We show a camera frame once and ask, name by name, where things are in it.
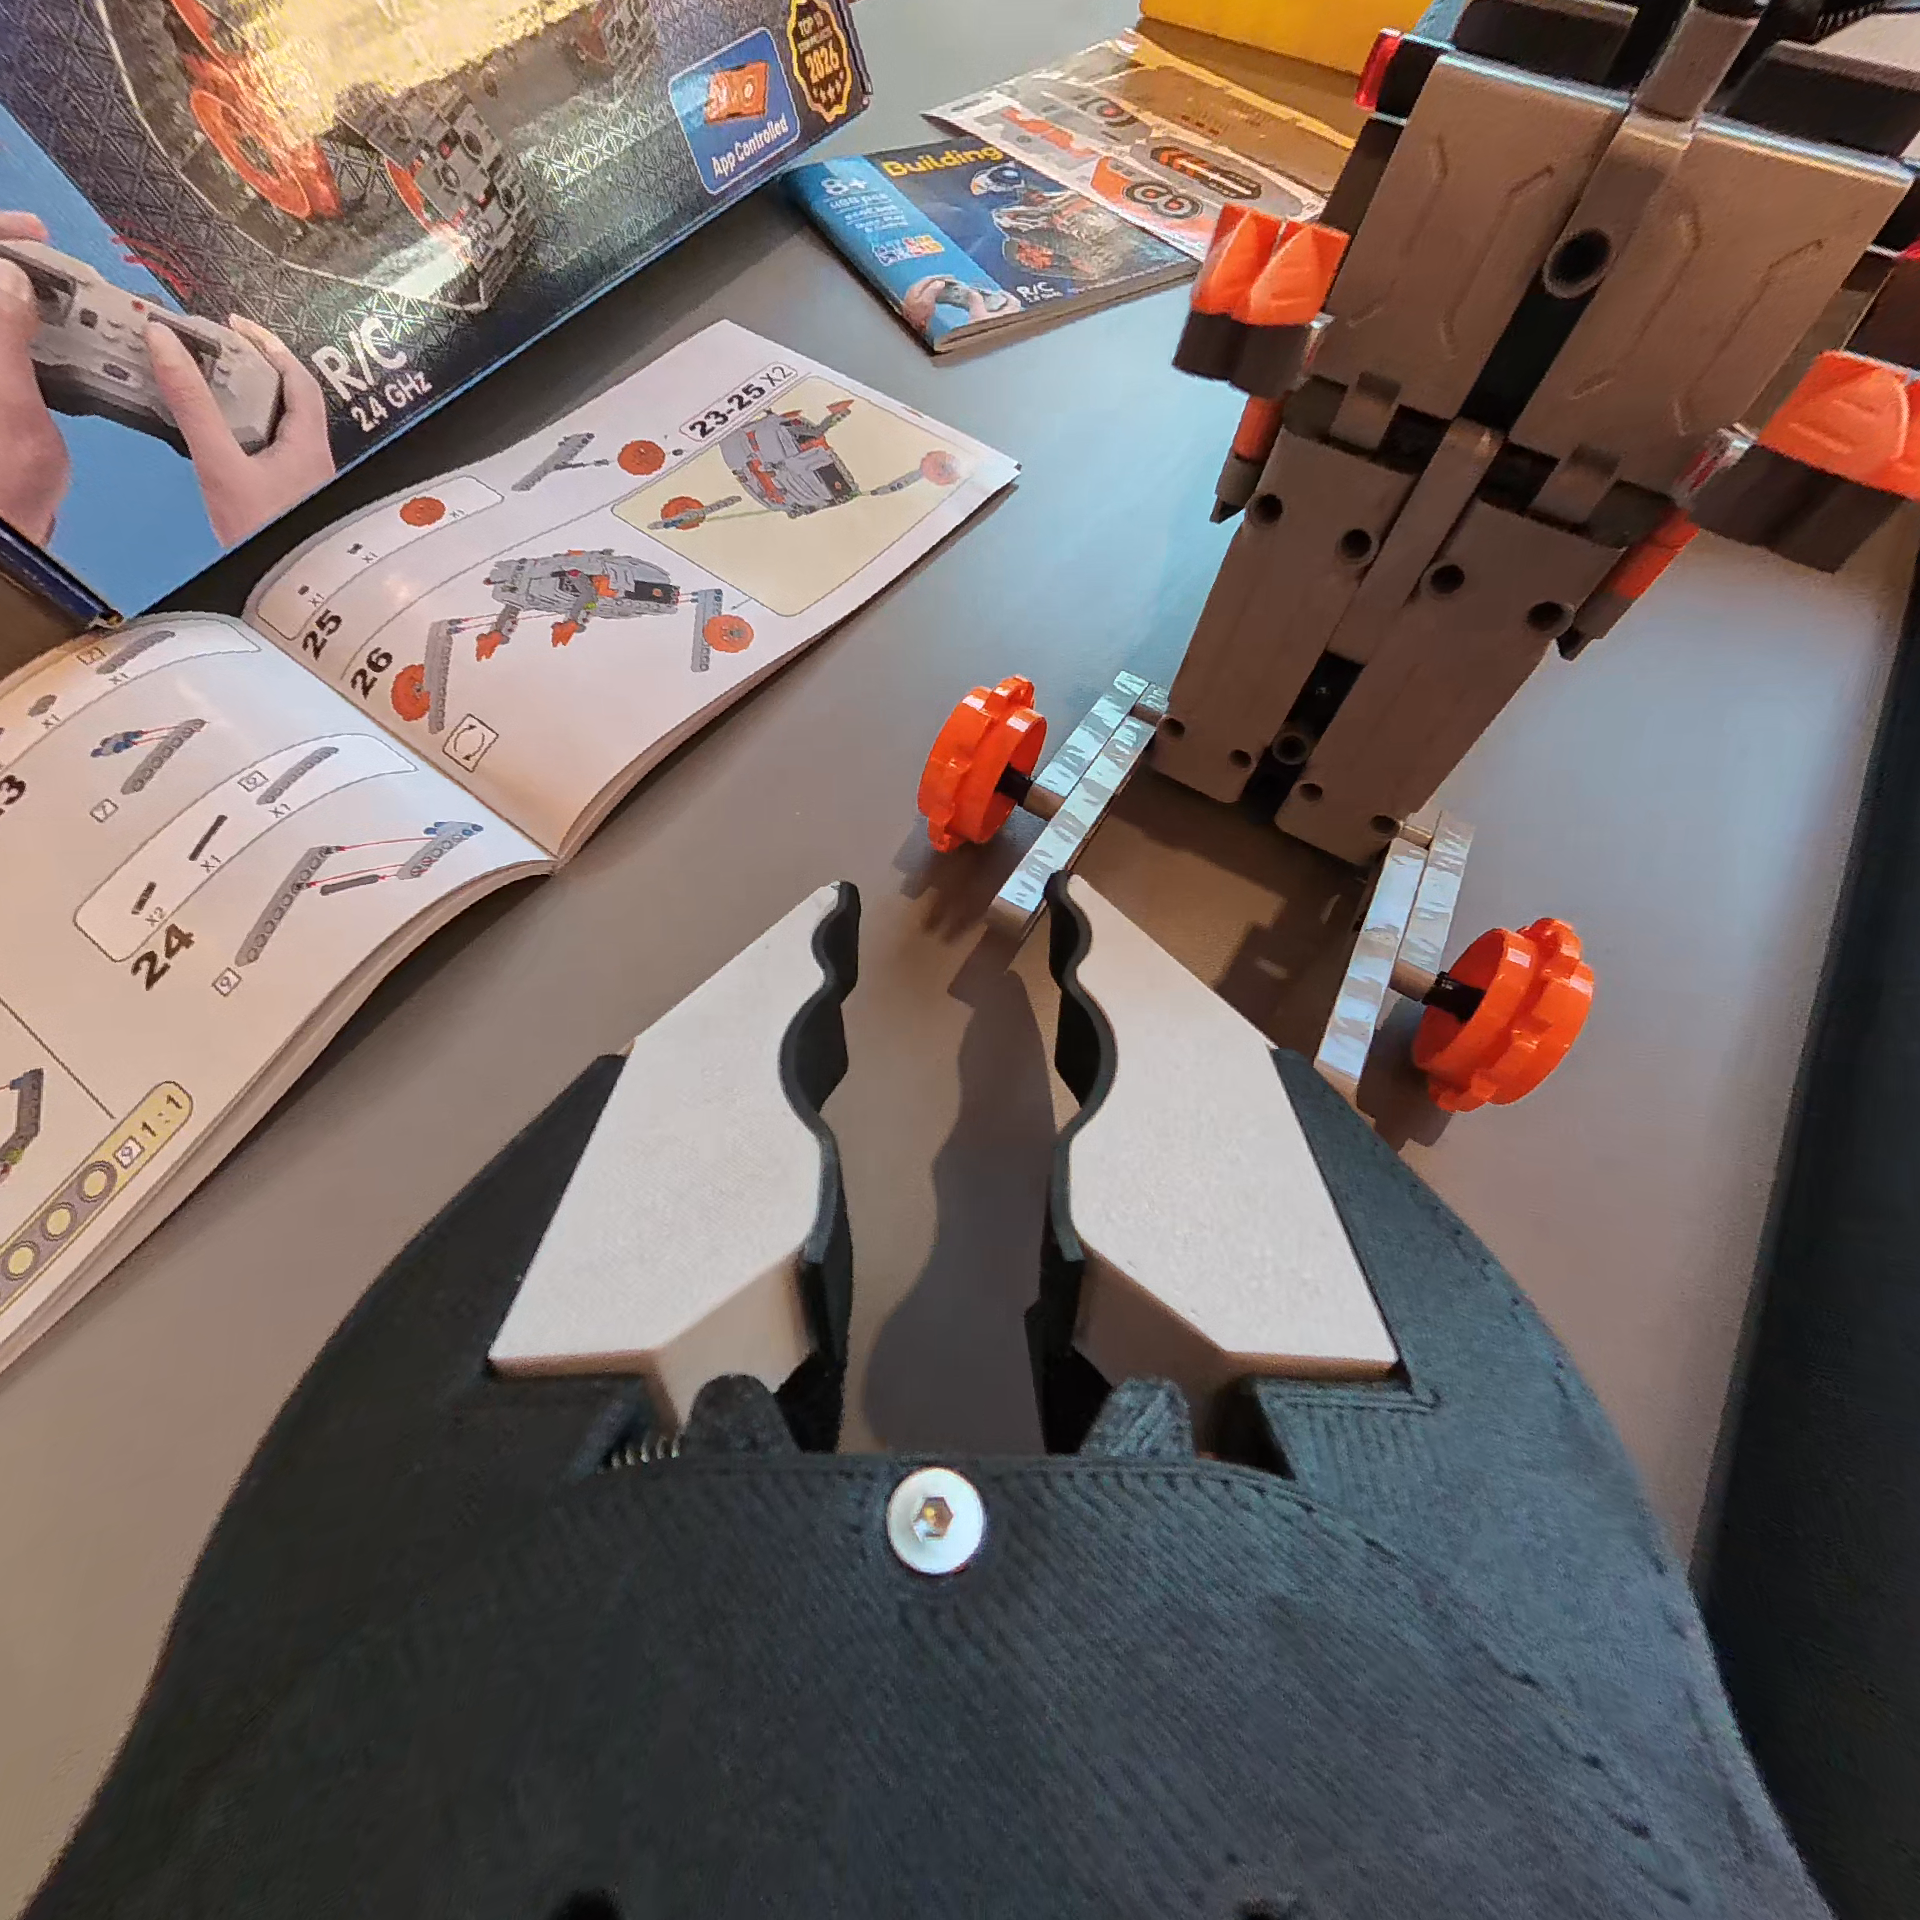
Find dark perforated panel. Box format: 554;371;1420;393
1696;586;1920;1920

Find grey toy robot model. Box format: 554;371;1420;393
1162;0;1920;1120

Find yellow box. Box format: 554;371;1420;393
1138;0;1433;69

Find blue robot kit box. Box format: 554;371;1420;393
0;0;875;626

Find orange grey sticker sheet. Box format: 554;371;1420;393
925;32;1371;259

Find blue cover booklet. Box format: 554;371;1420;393
779;140;1205;359

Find white instruction booklet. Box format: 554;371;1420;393
0;321;1023;1373

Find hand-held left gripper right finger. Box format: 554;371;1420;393
1046;873;1403;1449

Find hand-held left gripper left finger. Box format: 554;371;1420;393
490;883;867;1449

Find grey desk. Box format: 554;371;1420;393
0;59;1920;1892

